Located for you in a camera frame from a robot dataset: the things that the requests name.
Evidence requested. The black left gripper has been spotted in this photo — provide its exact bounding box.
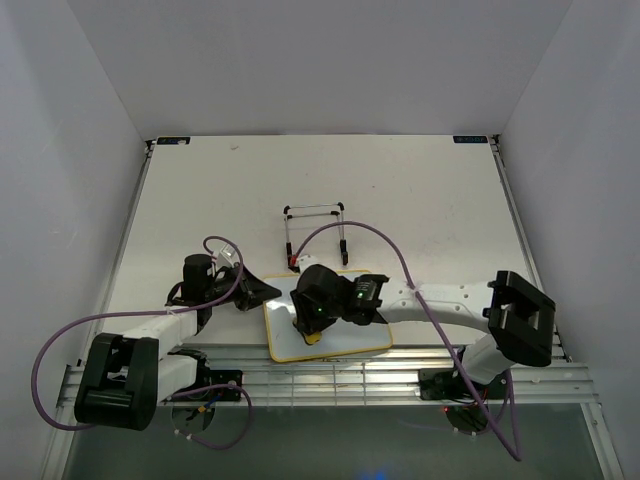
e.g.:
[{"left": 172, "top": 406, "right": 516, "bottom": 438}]
[{"left": 205, "top": 262, "right": 280, "bottom": 312}]

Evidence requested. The yellow bone-shaped eraser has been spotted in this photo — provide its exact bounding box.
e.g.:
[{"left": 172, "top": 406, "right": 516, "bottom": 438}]
[{"left": 302, "top": 332, "right": 322, "bottom": 346}]

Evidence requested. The yellow-framed whiteboard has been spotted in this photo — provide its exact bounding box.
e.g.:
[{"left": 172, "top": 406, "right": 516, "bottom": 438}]
[{"left": 263, "top": 273, "right": 393, "bottom": 363}]

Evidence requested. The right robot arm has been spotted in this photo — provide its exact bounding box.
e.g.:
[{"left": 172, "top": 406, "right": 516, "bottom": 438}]
[{"left": 290, "top": 264, "right": 556, "bottom": 397}]

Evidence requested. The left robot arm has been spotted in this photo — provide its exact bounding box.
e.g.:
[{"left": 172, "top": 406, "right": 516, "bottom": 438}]
[{"left": 74, "top": 254, "right": 282, "bottom": 430}]

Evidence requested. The blue label left corner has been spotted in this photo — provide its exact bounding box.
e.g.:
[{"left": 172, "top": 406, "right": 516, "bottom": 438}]
[{"left": 156, "top": 136, "right": 191, "bottom": 146}]

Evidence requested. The blue label corner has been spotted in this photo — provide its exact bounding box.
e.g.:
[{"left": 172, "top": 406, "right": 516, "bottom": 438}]
[
  {"left": 452, "top": 135, "right": 489, "bottom": 144},
  {"left": 156, "top": 136, "right": 191, "bottom": 146}
]

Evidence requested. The blue label right corner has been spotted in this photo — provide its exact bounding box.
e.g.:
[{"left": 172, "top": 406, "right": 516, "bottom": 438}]
[{"left": 452, "top": 135, "right": 489, "bottom": 144}]

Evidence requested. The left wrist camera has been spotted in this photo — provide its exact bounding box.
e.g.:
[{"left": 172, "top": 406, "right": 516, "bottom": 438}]
[{"left": 212, "top": 244, "right": 238, "bottom": 268}]

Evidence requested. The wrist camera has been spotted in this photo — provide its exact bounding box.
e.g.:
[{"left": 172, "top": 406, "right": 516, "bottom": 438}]
[
  {"left": 288, "top": 254, "right": 320, "bottom": 274},
  {"left": 212, "top": 244, "right": 238, "bottom": 268}
]

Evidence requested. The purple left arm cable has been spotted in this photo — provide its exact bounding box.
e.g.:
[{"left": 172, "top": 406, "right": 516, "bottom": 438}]
[{"left": 30, "top": 234, "right": 254, "bottom": 450}]

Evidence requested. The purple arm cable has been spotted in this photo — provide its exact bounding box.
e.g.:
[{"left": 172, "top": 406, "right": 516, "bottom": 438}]
[
  {"left": 30, "top": 234, "right": 254, "bottom": 450},
  {"left": 294, "top": 221, "right": 524, "bottom": 462}
]

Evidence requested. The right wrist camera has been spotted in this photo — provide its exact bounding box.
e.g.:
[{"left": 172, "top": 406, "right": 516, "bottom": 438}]
[{"left": 288, "top": 254, "right": 320, "bottom": 274}]

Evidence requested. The aluminium table frame rail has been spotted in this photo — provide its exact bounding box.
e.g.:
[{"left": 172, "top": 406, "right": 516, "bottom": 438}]
[{"left": 42, "top": 133, "right": 624, "bottom": 480}]

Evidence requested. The black wire whiteboard stand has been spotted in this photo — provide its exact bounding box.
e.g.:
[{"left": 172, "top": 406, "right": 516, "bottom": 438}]
[{"left": 282, "top": 201, "right": 349, "bottom": 273}]

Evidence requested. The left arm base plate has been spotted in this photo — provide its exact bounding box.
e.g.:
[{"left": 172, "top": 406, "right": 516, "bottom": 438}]
[{"left": 170, "top": 368, "right": 244, "bottom": 404}]

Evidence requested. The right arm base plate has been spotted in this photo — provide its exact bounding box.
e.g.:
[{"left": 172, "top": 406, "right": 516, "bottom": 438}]
[{"left": 417, "top": 369, "right": 507, "bottom": 403}]

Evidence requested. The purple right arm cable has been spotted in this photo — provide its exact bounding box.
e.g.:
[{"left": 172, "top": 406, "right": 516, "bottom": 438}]
[{"left": 294, "top": 221, "right": 524, "bottom": 462}]

